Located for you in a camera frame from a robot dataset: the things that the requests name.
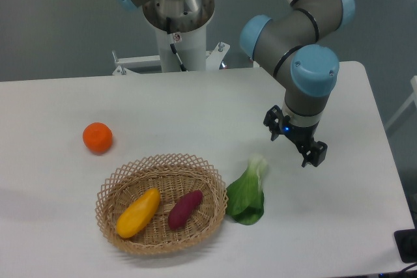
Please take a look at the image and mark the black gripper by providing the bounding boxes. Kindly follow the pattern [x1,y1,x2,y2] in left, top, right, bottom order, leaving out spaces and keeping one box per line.
[263,105,328,167]

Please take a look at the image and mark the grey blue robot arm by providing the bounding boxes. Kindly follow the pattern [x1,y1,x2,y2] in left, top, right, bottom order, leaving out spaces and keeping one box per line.
[119,0,355,166]

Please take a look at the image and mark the woven wicker basket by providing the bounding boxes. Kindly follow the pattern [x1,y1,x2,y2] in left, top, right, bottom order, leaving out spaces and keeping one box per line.
[95,154,227,255]

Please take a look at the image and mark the yellow mango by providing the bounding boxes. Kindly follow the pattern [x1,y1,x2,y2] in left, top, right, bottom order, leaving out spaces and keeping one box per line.
[116,188,161,239]

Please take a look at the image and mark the green bok choy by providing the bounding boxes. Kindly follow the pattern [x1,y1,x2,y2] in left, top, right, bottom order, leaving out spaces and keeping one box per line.
[226,154,268,226]

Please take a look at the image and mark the purple sweet potato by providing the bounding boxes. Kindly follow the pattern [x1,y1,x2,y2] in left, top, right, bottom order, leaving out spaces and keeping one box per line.
[167,190,203,230]

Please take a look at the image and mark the black device at edge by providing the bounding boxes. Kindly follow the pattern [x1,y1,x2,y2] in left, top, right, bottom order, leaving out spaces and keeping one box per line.
[394,229,416,263]

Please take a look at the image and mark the orange tangerine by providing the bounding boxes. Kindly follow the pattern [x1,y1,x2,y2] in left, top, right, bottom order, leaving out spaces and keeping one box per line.
[82,122,113,154]

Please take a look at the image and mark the white frame at right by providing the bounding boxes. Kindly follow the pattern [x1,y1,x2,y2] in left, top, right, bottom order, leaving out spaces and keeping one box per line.
[384,76,416,136]

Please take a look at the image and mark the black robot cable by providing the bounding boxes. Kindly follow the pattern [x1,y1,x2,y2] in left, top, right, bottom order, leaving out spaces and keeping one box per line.
[165,17,189,72]

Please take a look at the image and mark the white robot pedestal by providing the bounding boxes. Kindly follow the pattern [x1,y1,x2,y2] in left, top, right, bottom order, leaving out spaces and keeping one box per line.
[112,0,230,75]

